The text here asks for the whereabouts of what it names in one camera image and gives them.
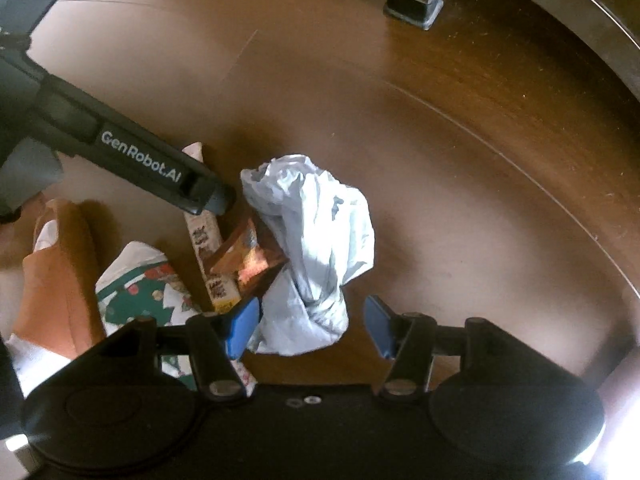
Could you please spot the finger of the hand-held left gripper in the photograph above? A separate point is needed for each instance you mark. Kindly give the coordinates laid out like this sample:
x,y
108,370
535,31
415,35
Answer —
x,y
222,200

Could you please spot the dark bed frame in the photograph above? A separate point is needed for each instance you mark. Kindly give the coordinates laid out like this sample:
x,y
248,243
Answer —
x,y
575,20

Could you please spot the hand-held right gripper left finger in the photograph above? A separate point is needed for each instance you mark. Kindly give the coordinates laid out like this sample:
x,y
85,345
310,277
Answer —
x,y
242,325

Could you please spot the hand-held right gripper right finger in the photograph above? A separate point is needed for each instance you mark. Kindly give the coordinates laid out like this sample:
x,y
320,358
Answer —
x,y
379,325

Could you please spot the long snack bar wrapper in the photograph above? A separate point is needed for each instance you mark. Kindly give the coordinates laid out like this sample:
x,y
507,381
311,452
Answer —
x,y
205,240

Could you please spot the green white printed packet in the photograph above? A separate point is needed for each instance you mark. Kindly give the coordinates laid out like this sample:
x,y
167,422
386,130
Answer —
x,y
145,300

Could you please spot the orange-brown snack wrapper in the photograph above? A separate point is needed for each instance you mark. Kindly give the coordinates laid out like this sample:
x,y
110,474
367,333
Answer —
x,y
250,265

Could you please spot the brown slipper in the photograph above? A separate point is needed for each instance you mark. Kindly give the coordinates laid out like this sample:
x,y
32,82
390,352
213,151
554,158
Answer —
x,y
60,280

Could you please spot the light blue plastic bag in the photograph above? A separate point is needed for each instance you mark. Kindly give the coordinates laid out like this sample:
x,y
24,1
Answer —
x,y
315,240

